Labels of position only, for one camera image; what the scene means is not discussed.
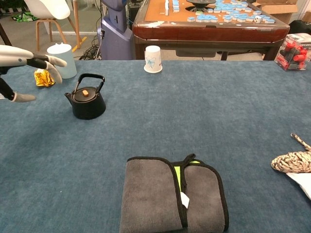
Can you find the brown mahjong table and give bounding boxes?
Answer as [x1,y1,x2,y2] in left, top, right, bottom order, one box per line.
[132,0,291,61]

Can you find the clear box red black parts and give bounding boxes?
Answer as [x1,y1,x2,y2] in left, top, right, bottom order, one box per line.
[274,33,311,71]

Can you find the black lid with orange knob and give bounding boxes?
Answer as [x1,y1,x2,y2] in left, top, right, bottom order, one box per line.
[72,88,98,102]

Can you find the light blue plastic cup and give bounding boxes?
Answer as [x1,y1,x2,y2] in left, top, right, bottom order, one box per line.
[47,42,77,79]

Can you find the white chair wooden legs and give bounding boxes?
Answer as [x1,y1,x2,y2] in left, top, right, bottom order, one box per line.
[23,0,80,51]

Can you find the grey folded towel black trim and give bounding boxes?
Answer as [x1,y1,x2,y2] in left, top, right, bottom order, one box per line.
[119,153,230,233]

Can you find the green bag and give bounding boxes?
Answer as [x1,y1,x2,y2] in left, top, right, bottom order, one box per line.
[12,12,38,22]

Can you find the blue felt table mat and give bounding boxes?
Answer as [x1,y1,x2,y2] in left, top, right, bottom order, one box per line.
[0,59,311,233]

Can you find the braided beige rope bundle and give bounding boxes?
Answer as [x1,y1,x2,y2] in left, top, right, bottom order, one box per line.
[271,133,311,173]

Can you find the brown cardboard box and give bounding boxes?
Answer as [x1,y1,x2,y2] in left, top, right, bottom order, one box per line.
[251,0,299,24]

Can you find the light wooden pole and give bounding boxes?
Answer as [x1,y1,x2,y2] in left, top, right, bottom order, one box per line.
[72,0,82,50]

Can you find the gold foil packet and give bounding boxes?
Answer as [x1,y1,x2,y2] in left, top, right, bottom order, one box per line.
[34,68,56,87]

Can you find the black round dish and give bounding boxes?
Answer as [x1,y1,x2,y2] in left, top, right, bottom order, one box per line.
[186,0,216,7]

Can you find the dark furniture leg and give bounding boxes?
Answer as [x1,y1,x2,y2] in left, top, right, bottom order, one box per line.
[0,23,13,47]

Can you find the black cable bundle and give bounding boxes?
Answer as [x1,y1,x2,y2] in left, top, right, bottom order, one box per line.
[79,36,103,61]

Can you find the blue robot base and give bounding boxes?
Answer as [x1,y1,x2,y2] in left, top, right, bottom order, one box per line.
[97,0,134,60]

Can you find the white packet blue print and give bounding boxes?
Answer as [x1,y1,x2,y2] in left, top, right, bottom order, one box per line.
[286,171,311,201]

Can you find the white paper cup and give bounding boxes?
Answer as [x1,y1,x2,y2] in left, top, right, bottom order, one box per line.
[143,45,163,73]

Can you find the black teapot with handle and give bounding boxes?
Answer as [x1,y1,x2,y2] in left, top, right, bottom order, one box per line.
[64,73,106,120]

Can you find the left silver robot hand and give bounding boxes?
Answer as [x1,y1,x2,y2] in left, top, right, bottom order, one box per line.
[0,45,68,103]

